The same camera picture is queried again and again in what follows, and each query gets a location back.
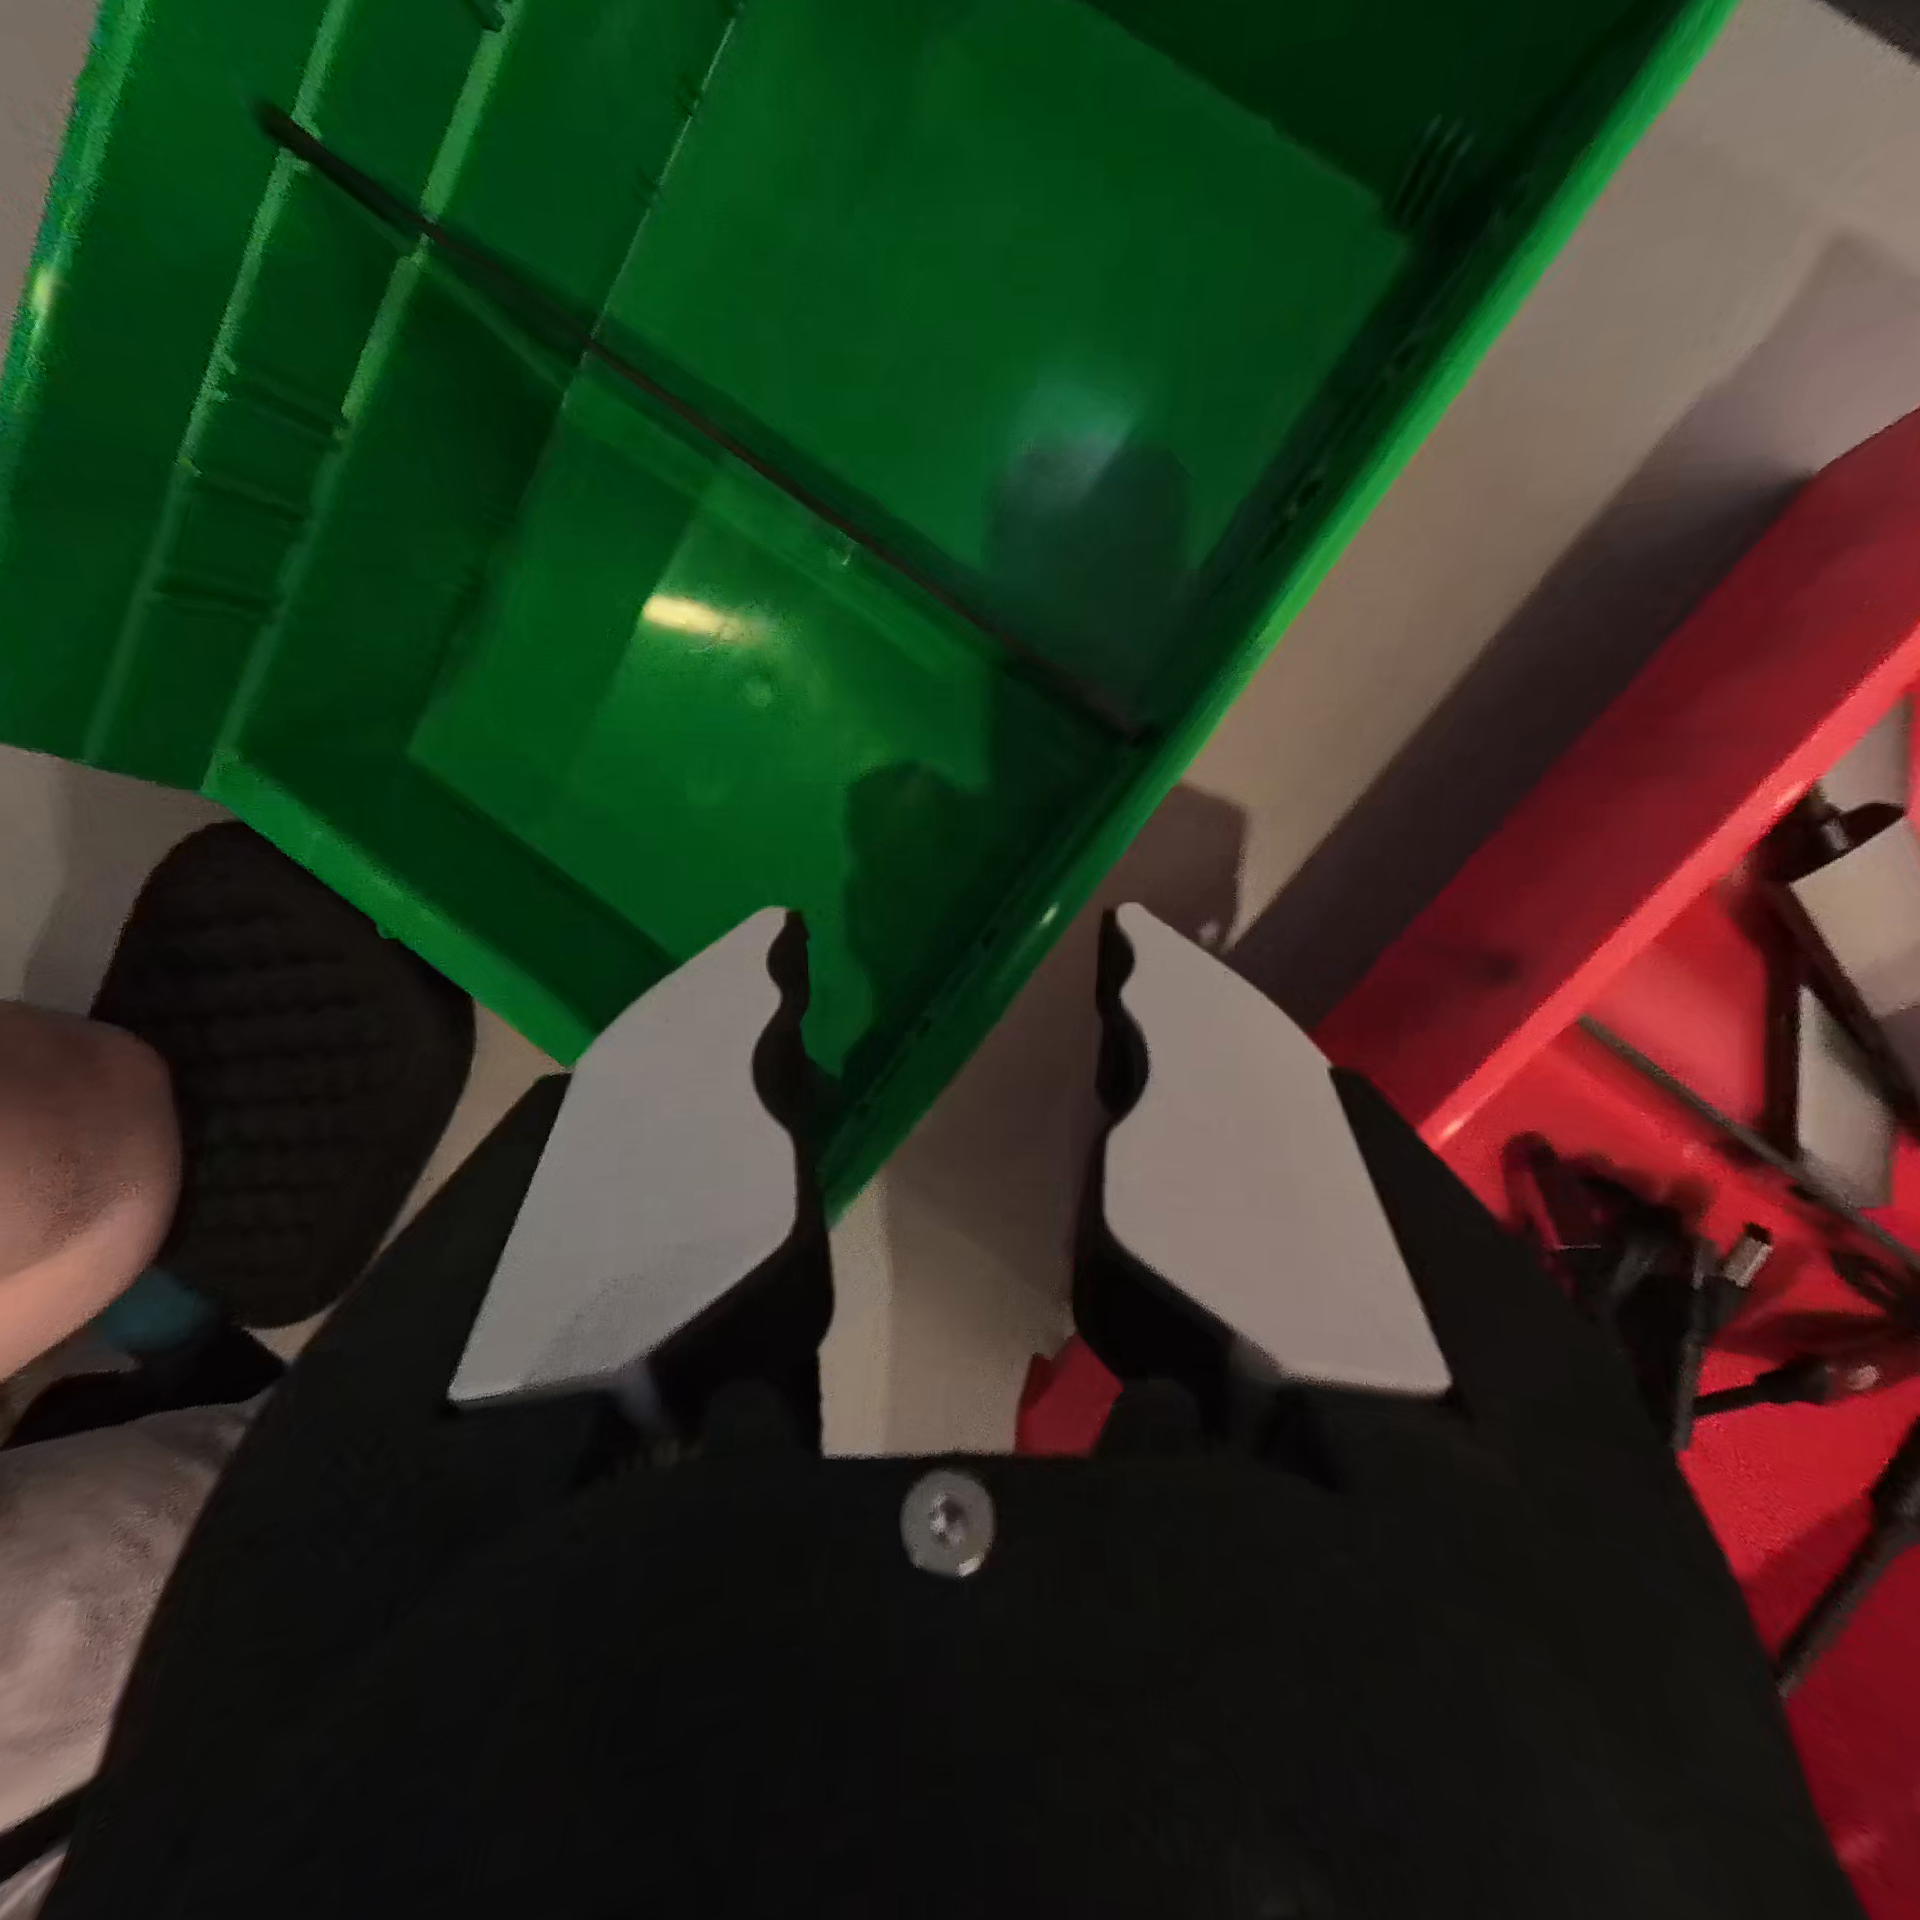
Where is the person's left forearm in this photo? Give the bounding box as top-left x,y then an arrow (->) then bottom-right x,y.
0,1001 -> 185,1383

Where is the bundle of black usb cables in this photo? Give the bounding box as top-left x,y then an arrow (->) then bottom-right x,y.
1498,785 -> 1920,1696

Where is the red plastic bin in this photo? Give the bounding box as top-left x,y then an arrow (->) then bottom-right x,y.
1018,411 -> 1920,1920

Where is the person's light shirt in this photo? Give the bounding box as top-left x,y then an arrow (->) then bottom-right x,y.
0,1409 -> 256,1846

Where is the green plastic bin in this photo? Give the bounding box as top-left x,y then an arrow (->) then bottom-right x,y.
0,0 -> 1741,1216

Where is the black bin divider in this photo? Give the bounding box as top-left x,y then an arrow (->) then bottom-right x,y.
1574,1017 -> 1920,1254
256,102 -> 1163,744

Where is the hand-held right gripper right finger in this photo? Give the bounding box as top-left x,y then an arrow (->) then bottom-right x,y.
1071,902 -> 1454,1404

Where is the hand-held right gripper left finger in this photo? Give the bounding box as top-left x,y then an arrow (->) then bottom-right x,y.
448,902 -> 834,1420

